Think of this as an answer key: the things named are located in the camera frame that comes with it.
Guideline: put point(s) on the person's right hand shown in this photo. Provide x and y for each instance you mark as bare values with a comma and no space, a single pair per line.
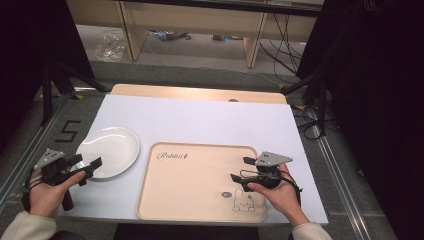
283,196

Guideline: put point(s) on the beige tray with rabbit print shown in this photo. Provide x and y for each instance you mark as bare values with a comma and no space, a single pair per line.
190,186

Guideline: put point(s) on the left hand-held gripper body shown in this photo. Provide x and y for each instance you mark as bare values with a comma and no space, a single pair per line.
53,168

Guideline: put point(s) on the black metal stand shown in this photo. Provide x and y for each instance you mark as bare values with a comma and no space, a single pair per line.
50,90
320,100

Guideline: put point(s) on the person's dark clothing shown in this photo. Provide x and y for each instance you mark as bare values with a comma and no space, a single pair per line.
186,232

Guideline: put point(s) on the white table cover sheet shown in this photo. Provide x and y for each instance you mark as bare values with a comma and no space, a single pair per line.
200,120

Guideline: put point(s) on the metal floor rail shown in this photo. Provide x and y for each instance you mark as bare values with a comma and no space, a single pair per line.
340,180
30,146

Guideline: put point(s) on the person's left hand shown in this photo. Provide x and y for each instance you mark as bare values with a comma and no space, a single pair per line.
46,196

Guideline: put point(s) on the black curtain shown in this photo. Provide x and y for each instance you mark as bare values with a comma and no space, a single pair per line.
373,100
30,50

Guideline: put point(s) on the white plate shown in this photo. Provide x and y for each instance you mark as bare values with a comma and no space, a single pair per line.
110,151

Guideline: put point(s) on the clear plastic bag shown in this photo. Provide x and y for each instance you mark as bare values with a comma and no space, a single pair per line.
110,46

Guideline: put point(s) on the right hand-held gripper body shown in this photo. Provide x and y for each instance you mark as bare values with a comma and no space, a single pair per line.
266,173

